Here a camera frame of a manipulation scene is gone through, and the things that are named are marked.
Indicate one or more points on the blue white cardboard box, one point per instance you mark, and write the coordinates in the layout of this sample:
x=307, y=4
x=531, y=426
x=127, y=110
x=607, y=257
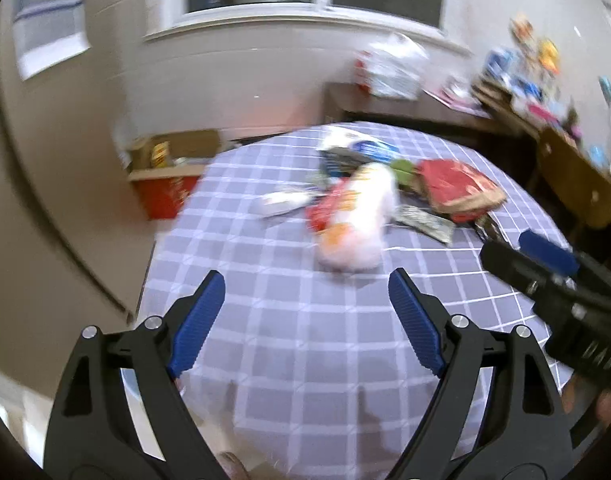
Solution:
x=365, y=146

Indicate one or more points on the wooden chair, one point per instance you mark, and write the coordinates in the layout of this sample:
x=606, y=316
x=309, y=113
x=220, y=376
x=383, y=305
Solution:
x=570, y=175

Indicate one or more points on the purple checkered tablecloth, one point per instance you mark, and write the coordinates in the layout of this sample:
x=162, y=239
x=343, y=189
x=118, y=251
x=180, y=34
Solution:
x=295, y=320

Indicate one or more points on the cluttered wooden shelf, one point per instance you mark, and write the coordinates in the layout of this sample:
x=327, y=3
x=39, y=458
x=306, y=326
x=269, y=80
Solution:
x=530, y=95

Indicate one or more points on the white plastic bag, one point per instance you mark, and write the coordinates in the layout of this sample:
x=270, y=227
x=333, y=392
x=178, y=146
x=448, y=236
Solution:
x=393, y=67

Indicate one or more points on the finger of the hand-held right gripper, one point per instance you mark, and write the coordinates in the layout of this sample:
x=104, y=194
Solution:
x=520, y=267
x=548, y=253

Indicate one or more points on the dark foil wrapper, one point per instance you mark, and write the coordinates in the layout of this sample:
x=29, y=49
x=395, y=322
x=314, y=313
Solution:
x=490, y=227

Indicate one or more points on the white orange snack bag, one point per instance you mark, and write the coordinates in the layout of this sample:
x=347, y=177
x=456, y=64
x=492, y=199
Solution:
x=358, y=220

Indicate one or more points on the silver dark wrapper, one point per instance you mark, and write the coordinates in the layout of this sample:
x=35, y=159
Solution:
x=425, y=222

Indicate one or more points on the green packet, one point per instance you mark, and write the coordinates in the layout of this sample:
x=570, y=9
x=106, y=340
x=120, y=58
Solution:
x=404, y=172

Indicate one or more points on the person's right hand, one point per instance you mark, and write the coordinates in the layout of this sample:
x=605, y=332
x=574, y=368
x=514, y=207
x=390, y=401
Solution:
x=608, y=405

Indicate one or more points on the dark striped packet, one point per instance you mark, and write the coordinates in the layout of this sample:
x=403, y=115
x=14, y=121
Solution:
x=338, y=165

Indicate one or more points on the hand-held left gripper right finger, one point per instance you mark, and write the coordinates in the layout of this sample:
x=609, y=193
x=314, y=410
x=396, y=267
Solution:
x=415, y=320

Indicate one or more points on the red snack packet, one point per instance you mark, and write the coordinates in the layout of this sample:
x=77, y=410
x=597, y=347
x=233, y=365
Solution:
x=455, y=185

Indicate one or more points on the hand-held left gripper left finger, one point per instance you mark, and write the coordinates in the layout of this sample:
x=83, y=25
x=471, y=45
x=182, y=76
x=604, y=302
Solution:
x=198, y=320

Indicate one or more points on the open cardboard box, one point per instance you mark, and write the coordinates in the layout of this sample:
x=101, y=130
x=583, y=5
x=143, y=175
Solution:
x=168, y=192

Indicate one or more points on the pink papers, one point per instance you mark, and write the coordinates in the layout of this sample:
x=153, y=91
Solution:
x=458, y=97

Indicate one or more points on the yellow packet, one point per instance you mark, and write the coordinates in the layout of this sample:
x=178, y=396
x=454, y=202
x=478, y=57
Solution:
x=160, y=155

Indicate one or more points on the dark wooden sideboard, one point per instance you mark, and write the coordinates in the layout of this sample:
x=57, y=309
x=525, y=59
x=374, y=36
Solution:
x=425, y=112

